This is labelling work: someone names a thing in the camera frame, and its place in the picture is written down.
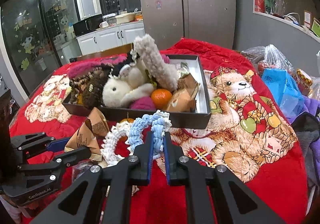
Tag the silver double door refrigerator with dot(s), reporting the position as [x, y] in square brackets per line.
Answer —
[167, 21]

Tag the cream basin on counter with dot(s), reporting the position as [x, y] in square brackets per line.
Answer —
[125, 18]

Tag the orange mandarin in box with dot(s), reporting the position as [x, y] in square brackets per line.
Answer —
[161, 98]

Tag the green box on shelf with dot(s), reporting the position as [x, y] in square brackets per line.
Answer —
[269, 6]

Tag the brown knitted plush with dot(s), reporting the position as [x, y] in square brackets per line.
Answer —
[92, 95]

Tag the olive brown knitted scrunchie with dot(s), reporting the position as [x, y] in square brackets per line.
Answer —
[78, 85]

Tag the pink plush toy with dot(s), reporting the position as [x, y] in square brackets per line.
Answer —
[79, 68]

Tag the red teddy bear blanket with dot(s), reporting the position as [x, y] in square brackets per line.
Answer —
[276, 174]

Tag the dark grey cloth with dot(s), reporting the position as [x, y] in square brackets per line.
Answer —
[306, 127]

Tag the black microwave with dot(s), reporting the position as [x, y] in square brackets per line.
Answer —
[87, 25]

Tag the white plush rabbit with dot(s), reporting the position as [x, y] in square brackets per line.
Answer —
[132, 84]

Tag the clear plastic bag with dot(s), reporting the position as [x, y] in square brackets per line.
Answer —
[268, 57]

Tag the brown paper packet in box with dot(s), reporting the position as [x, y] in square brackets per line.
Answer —
[183, 99]

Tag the black white knitted scrunchie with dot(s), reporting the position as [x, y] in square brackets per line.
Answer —
[125, 62]

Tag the brown paper pyramid packet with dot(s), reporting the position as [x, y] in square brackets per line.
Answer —
[99, 123]

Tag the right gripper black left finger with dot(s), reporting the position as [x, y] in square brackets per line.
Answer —
[102, 195]

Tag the white mug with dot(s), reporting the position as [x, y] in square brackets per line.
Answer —
[103, 24]

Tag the left hand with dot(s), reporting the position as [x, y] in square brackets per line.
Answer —
[16, 212]

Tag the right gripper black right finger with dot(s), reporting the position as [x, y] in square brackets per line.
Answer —
[214, 195]

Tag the black shallow gift box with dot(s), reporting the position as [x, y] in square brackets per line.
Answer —
[184, 64]

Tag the brown paper packet front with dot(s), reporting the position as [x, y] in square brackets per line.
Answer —
[84, 137]

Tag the light blue knitted scrunchie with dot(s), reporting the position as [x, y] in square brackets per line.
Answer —
[158, 123]

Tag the orange mandarin on blanket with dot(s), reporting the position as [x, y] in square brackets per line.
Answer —
[129, 120]

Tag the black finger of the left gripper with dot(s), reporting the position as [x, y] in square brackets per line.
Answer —
[61, 162]
[31, 145]

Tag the white kitchen cabinet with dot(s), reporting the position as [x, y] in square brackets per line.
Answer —
[111, 37]

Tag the blue plastic bag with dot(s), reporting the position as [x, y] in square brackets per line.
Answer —
[285, 91]

